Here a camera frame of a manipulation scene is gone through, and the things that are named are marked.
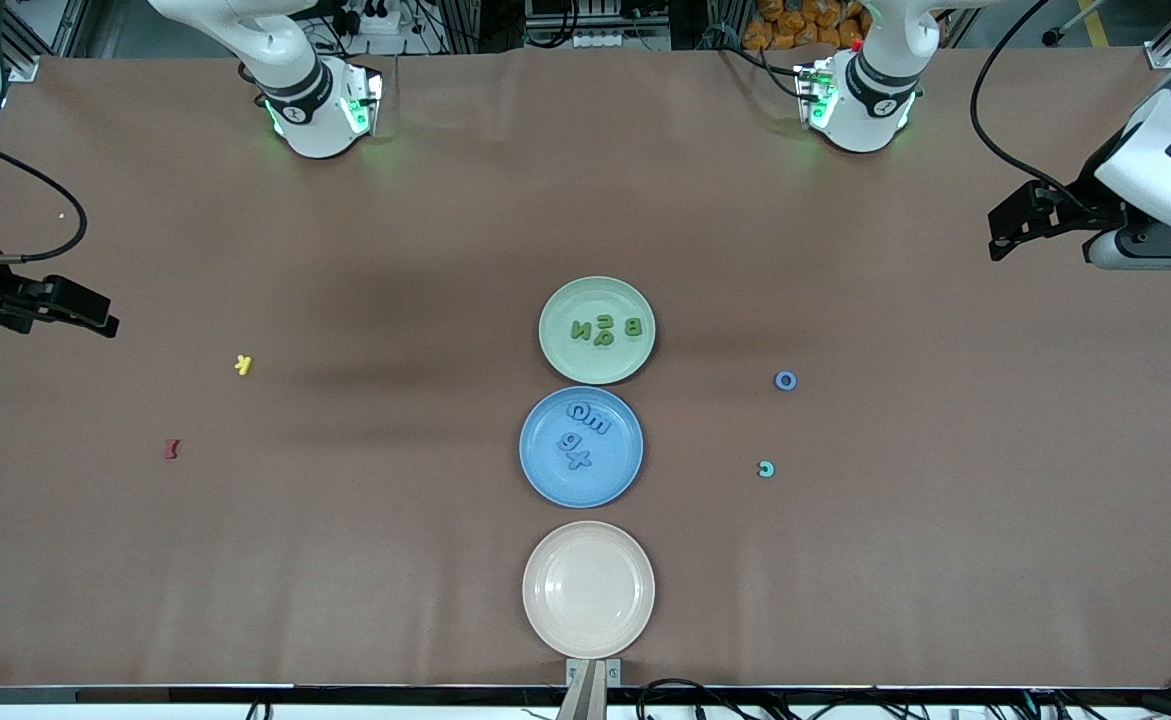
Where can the blue letter O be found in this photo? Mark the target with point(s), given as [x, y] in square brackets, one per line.
[778, 380]

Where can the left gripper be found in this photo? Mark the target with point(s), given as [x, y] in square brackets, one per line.
[1085, 201]

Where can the green letter P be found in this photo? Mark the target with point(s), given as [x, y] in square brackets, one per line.
[602, 340]

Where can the brown table cover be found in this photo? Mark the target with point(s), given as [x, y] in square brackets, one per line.
[345, 600]

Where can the green letter B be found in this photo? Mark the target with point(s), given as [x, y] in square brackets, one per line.
[633, 327]

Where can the white power strip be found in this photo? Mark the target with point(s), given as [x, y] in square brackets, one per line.
[375, 20]
[600, 40]

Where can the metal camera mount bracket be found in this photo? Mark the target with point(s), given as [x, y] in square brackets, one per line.
[590, 690]

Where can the blue letter E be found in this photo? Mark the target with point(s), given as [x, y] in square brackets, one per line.
[597, 427]

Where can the green letter N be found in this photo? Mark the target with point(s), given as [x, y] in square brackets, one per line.
[581, 331]

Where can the beige plate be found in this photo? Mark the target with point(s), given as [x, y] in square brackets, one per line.
[588, 590]

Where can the blue letter X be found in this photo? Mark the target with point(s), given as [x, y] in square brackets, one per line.
[579, 460]

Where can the green plate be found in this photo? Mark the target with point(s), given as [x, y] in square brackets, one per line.
[570, 295]

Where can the blue digit 9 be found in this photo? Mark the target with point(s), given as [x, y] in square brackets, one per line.
[570, 441]

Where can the blue plate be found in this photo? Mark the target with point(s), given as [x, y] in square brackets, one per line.
[610, 485]

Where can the orange bags pile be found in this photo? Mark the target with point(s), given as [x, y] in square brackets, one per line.
[805, 20]

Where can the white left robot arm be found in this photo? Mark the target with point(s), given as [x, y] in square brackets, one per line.
[860, 110]

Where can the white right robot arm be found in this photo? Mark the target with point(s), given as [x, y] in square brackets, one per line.
[310, 120]

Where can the blue letter C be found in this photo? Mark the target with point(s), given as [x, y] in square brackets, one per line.
[571, 411]

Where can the yellow letter K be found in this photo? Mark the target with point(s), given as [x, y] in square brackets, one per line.
[243, 365]

